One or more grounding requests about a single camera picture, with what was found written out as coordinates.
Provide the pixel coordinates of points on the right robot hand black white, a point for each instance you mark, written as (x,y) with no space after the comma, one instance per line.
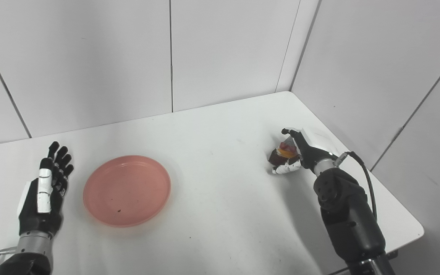
(304,151)

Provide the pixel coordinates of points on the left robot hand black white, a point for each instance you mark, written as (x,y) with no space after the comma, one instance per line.
(46,191)

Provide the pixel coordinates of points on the chocolate cake slice with fruit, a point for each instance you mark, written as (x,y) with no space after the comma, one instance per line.
(283,152)

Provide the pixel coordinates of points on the pink round plate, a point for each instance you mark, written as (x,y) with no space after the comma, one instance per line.
(127,190)

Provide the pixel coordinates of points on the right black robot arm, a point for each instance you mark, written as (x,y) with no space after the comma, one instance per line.
(348,214)

